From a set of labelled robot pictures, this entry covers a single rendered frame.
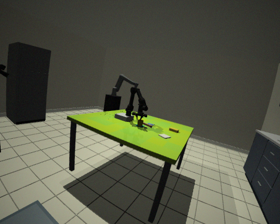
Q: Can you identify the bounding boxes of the white flat square tile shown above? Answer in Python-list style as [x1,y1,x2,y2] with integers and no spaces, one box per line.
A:
[159,134,171,139]

